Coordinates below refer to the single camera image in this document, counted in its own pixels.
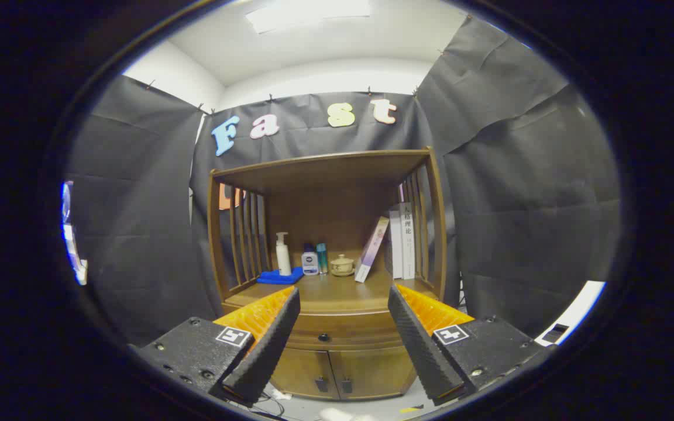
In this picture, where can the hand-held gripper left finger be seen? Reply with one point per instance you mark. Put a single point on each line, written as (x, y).
(267, 351)

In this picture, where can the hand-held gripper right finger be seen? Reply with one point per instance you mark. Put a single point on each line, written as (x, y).
(419, 351)

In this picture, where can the brown wooden drawer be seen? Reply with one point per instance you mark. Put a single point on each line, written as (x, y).
(343, 330)

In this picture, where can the wooden cabinet door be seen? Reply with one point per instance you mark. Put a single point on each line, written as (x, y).
(378, 371)
(302, 371)

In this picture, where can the wooden countertop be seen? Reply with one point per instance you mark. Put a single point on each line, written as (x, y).
(337, 292)

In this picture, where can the brown wooden cabinet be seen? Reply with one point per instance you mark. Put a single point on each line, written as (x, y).
(337, 222)

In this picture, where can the blue folded cloth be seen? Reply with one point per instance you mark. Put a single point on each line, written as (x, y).
(272, 278)

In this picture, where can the white pump bottle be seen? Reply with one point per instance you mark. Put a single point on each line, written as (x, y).
(283, 260)

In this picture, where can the white bottle with blue cap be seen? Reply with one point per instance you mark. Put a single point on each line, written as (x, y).
(310, 263)

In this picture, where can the white rounded object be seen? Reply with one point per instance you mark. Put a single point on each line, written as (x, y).
(343, 415)

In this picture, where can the grey patterned book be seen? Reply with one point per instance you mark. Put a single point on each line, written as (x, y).
(394, 245)

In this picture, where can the teal glass bottle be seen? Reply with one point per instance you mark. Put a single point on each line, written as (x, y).
(322, 257)

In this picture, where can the purple and white book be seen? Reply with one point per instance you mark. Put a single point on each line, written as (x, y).
(372, 248)

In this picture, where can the cream lidded tea bowl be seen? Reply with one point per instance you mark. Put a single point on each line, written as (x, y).
(342, 266)

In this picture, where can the white appliance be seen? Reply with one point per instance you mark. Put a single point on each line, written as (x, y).
(574, 313)

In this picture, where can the white panel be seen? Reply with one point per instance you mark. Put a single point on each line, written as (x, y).
(74, 245)

